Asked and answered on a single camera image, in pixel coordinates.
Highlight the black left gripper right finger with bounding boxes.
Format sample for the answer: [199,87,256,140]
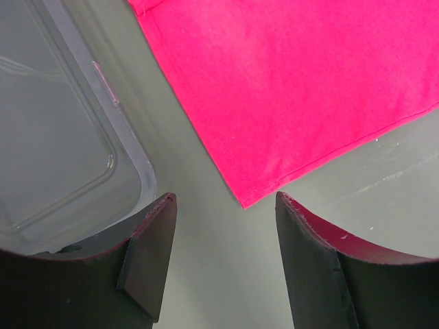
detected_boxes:
[275,192,438,328]

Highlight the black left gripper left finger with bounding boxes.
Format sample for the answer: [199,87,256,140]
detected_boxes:
[1,193,177,328]

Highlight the red t-shirt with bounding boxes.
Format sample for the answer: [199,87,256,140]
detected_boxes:
[130,1,438,208]

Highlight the clear plastic bin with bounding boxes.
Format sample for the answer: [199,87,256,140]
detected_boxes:
[1,1,156,255]

